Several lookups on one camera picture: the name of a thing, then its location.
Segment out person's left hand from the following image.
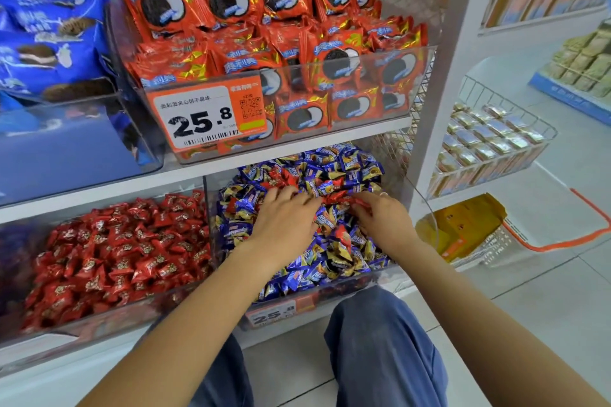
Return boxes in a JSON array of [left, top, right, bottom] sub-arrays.
[[250, 186, 324, 260]]

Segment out person's right hand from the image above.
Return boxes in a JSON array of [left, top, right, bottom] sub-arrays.
[[350, 191, 422, 262]]

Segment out red candy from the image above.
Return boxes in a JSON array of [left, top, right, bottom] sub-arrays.
[[327, 191, 370, 208]]

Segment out person's right forearm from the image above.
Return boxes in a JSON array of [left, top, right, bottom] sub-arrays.
[[395, 235, 611, 407]]

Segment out person's left forearm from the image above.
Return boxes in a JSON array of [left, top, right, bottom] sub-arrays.
[[75, 239, 288, 407]]

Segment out pile of blue gold candies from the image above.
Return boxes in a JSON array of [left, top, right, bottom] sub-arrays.
[[216, 143, 393, 302]]

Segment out clear bin of cookie packets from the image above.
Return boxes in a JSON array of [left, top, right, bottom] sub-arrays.
[[106, 0, 438, 165]]

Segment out clear bin of blue candies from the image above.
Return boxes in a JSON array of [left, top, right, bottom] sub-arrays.
[[204, 135, 441, 332]]

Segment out stack of yellow boxes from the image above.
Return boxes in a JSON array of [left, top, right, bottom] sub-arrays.
[[415, 192, 508, 264]]

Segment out white shelf unit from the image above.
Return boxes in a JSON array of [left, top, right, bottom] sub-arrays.
[[0, 0, 508, 407]]

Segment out small orange white price tag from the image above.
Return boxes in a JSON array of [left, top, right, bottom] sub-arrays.
[[244, 294, 319, 329]]

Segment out orange and white price tag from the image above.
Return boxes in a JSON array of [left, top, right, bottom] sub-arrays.
[[146, 75, 268, 152]]

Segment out rows of silver packets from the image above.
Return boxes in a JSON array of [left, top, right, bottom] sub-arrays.
[[429, 103, 546, 197]]

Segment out person's right leg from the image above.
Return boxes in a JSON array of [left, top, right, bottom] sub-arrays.
[[324, 286, 450, 407]]

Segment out person's leg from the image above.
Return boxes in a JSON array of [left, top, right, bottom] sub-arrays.
[[324, 286, 450, 407], [187, 331, 255, 407]]

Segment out pile of orange cookie packets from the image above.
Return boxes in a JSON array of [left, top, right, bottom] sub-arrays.
[[113, 0, 429, 155]]

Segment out pile of red candies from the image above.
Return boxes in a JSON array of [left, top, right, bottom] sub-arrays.
[[21, 190, 213, 333]]

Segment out person's left leg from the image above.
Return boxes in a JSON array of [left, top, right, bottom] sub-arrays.
[[187, 331, 255, 407]]

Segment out clear bin of blue packets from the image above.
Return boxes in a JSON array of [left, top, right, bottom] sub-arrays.
[[0, 91, 166, 208]]

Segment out blue display shelf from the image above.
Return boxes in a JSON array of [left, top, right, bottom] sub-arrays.
[[528, 71, 611, 127]]

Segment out clear bin of red candies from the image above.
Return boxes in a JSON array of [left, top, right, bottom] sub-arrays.
[[0, 180, 216, 378]]

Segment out rows of green packets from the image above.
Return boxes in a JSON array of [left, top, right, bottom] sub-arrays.
[[543, 31, 611, 98]]

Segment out pile of blue cookie packets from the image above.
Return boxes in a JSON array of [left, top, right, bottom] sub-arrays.
[[0, 0, 120, 133]]

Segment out white wire basket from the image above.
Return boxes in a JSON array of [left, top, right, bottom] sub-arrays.
[[426, 76, 558, 198]]

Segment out wire basket with orange rim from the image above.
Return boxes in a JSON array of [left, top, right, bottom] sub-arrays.
[[414, 173, 611, 275]]

